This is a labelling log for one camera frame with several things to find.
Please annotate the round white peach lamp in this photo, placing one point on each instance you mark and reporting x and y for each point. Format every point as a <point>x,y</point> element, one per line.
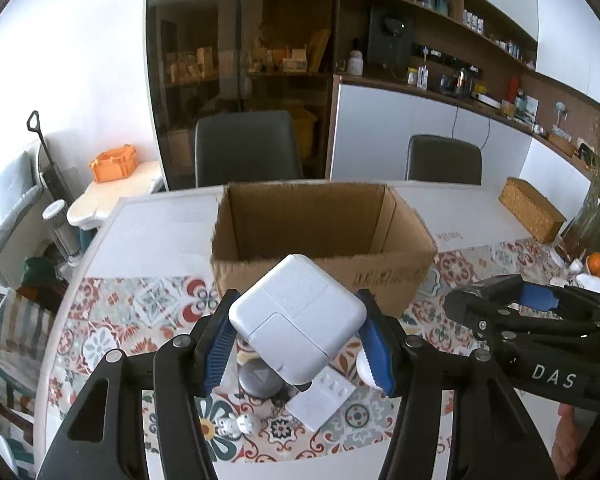
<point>364,372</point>

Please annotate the dark grey chair left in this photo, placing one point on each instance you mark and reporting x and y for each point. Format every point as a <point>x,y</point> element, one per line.
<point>246,147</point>

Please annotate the dark grey chair right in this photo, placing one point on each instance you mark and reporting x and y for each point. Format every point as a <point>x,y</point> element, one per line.
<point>443,160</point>

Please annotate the dark glass display cabinet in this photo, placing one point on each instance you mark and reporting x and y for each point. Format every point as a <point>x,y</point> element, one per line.
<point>209,57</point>

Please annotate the wooden wall shelf unit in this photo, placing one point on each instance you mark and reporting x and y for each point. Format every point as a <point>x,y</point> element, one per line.
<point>468,57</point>

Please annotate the small white robot figurine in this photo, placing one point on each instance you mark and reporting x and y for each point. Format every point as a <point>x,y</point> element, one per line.
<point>235,426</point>

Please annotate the white wall charger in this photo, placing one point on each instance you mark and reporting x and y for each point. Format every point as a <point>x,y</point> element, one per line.
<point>326,395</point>

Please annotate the dark grey chair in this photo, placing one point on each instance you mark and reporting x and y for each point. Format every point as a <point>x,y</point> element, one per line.
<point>443,160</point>
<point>246,147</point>

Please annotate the white cylindrical air purifier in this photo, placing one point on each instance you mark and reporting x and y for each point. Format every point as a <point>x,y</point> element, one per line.
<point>66,236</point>

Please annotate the white jar on counter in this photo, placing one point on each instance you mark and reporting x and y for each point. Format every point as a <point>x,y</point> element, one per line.
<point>355,64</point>

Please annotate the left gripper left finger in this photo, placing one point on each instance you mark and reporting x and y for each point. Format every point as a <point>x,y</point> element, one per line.
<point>188,366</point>

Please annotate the upright vacuum cleaner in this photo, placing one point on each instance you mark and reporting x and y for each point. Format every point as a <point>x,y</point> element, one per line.
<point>48,171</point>

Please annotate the cream flower-shaped side table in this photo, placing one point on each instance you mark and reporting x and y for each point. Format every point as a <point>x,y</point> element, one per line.
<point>93,207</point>

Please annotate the striped fabric chair cushion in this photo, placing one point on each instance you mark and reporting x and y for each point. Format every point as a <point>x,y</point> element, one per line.
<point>24,330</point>

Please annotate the round grey earbud case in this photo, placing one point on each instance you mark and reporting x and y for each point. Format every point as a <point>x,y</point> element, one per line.
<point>258,380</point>

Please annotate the woven wicker box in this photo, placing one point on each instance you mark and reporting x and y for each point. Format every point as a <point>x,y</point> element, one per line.
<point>532,209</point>

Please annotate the grey sofa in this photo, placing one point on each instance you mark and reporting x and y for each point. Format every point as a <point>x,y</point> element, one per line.
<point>23,233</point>

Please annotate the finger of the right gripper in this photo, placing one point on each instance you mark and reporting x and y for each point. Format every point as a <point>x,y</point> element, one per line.
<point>538,297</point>

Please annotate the orange plastic crate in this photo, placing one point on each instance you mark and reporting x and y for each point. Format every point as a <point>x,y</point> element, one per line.
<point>116,164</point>

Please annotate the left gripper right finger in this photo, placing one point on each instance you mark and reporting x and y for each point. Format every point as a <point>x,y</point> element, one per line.
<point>408,368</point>

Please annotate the white square power adapter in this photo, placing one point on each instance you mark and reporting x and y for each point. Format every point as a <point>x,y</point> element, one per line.
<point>297,318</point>

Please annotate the black coffee machine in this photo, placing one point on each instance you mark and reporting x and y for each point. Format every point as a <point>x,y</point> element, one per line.
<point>389,41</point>

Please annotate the brown cardboard box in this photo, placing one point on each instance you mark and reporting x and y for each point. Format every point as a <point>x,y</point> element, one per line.
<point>363,234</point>

